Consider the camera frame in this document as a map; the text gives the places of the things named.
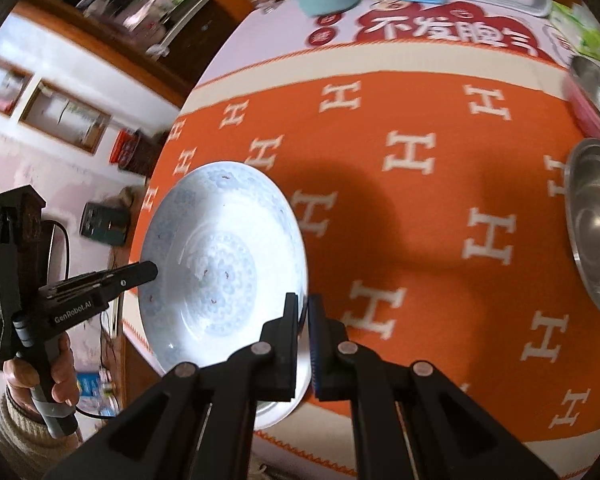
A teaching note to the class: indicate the blue white packet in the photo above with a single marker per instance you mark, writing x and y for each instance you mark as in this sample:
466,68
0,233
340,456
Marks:
92,390

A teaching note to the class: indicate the large steel bowl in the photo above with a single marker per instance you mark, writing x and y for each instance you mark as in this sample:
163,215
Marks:
595,240

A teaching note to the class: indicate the white cabinet hook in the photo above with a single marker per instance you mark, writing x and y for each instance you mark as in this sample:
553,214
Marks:
159,51

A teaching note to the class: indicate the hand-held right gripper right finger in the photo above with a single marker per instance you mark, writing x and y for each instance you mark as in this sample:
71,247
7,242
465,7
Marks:
315,340

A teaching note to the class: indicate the teal electronic device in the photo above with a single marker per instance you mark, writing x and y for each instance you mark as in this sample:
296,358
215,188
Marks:
102,222

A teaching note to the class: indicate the white blue patterned plate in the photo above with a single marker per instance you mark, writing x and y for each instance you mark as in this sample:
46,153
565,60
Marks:
220,240

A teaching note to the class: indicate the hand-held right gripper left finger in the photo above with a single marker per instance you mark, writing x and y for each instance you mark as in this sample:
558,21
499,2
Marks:
285,360

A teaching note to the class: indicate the small wooden framed wall niche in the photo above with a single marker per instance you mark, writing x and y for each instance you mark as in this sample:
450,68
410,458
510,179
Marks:
2,85

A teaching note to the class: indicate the orange patterned tablecloth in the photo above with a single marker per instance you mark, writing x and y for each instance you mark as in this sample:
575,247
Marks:
430,200

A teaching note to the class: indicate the person's left forearm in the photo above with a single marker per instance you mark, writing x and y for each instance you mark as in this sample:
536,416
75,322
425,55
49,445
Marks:
20,435

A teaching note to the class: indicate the dark woven basket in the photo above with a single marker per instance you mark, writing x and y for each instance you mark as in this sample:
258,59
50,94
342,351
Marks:
147,157

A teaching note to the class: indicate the person's left hand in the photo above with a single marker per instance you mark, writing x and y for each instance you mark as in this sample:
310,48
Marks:
64,375

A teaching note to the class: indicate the small glass jar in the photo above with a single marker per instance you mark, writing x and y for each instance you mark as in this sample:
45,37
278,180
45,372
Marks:
262,2

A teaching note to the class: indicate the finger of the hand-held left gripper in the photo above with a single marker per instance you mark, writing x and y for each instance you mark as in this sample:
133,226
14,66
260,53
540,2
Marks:
130,275

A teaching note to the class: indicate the green tissue pack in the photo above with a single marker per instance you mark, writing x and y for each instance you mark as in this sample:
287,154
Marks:
590,35

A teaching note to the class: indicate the lavender printed table cover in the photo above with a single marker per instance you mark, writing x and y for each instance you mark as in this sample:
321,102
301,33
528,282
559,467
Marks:
280,30

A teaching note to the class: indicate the kitchen counter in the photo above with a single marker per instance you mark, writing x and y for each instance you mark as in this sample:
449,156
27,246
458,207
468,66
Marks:
130,5

